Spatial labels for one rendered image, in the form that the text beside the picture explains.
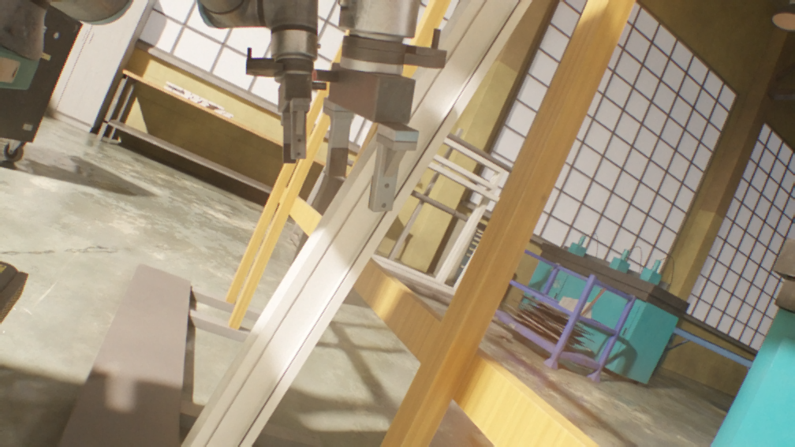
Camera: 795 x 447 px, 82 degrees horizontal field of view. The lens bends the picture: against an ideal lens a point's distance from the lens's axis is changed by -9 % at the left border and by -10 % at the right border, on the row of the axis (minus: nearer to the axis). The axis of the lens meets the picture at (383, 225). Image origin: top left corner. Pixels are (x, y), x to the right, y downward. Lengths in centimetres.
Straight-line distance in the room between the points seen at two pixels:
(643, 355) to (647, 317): 50
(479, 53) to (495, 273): 31
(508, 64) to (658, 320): 433
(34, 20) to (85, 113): 604
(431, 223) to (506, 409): 724
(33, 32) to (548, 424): 95
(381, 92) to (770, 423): 162
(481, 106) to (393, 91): 747
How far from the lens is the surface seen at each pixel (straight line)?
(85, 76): 705
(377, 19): 57
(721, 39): 1252
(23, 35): 99
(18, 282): 113
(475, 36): 75
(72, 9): 115
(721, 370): 1496
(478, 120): 800
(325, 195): 332
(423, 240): 782
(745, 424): 193
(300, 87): 93
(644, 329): 666
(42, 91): 364
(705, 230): 1205
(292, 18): 98
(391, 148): 54
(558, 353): 498
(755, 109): 1290
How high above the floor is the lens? 75
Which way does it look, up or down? 3 degrees down
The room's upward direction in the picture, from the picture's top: 25 degrees clockwise
